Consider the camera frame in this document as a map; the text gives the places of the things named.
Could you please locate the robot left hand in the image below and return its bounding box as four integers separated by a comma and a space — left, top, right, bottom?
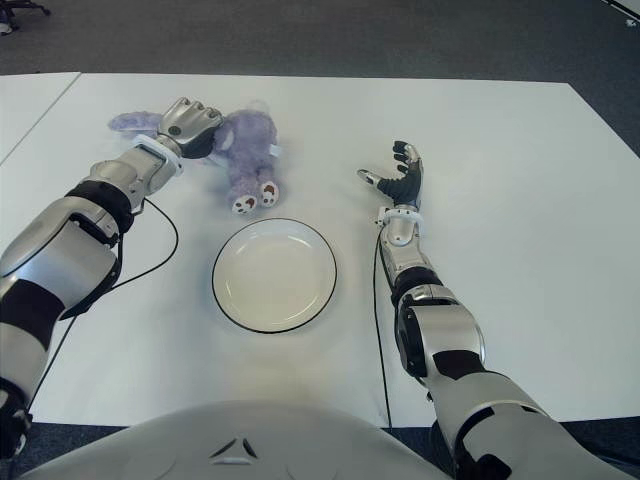
157, 97, 225, 160

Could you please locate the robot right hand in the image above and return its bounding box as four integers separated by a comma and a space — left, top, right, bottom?
356, 140, 424, 206

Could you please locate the purple plush bunny doll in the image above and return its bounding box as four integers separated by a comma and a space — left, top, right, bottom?
108, 99, 283, 216

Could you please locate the white plate black rim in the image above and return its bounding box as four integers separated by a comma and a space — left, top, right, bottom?
211, 216, 338, 335

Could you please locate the black office chair base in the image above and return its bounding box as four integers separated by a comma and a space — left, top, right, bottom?
0, 0, 51, 16

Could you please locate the silver robot torso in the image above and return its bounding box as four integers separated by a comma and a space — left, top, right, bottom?
22, 399, 451, 480

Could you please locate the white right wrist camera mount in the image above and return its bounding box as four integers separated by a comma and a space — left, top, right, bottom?
372, 204, 424, 229

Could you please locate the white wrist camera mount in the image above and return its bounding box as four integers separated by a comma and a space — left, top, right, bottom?
372, 204, 424, 229
132, 133, 185, 177

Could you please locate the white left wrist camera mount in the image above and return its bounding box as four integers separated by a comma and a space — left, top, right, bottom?
132, 133, 185, 177

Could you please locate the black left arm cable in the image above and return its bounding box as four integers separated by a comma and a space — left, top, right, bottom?
19, 197, 180, 416

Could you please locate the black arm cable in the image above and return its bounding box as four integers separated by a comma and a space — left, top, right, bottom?
370, 227, 395, 429
19, 197, 180, 416

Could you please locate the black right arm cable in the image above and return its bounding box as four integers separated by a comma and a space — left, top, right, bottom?
370, 227, 395, 429

